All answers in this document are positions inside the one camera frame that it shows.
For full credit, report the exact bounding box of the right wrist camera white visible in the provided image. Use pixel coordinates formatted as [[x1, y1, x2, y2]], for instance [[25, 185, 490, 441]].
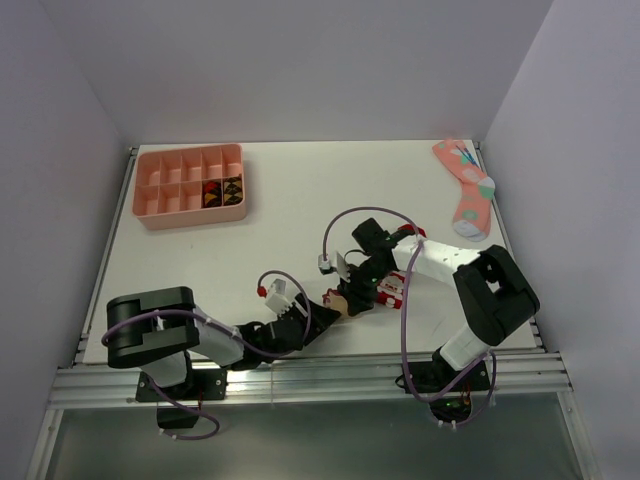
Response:
[[318, 251, 350, 282]]

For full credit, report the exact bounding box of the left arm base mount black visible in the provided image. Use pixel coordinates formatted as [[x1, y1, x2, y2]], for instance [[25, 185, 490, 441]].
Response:
[[135, 369, 227, 431]]

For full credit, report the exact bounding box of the tan maroon sock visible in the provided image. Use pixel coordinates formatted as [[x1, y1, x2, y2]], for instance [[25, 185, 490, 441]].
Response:
[[322, 289, 350, 317]]

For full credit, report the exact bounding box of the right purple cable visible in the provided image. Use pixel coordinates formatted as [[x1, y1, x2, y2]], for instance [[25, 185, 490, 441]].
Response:
[[322, 205, 497, 429]]

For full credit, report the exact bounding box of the purple cable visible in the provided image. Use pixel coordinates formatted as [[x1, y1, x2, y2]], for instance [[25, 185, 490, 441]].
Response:
[[322, 205, 497, 429], [101, 270, 314, 442]]

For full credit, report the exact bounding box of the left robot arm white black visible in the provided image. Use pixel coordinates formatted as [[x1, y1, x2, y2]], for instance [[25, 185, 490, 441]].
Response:
[[101, 280, 342, 399]]

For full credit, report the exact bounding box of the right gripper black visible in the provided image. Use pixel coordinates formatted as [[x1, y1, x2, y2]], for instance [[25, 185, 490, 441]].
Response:
[[338, 258, 393, 317]]

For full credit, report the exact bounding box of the pink patterned sock pair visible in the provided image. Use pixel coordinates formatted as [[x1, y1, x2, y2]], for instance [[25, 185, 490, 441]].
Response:
[[432, 139, 495, 242]]

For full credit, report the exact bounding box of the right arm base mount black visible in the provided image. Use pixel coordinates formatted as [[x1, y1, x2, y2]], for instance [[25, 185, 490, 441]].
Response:
[[395, 351, 497, 430]]

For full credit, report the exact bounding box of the pink divided organizer tray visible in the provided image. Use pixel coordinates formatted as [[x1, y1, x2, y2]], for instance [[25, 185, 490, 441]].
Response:
[[132, 143, 247, 231]]

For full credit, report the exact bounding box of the red argyle rolled sock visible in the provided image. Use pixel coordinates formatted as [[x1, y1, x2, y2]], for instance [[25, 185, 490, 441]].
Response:
[[202, 180, 223, 208]]

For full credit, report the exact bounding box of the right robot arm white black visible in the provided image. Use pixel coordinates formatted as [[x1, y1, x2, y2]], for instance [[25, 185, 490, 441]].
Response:
[[324, 218, 540, 390]]

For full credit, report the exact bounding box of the red white striped sock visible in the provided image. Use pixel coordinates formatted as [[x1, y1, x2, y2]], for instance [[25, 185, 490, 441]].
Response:
[[375, 223, 415, 309]]

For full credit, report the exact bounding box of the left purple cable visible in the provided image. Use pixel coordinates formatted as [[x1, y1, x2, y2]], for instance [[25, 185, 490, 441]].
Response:
[[101, 270, 314, 442]]

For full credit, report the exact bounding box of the brown argyle rolled sock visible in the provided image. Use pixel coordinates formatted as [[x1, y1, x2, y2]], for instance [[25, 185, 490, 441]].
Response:
[[222, 175, 244, 206]]

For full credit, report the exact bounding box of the aluminium rail frame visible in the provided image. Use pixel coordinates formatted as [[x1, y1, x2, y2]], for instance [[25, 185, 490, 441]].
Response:
[[27, 140, 601, 479]]

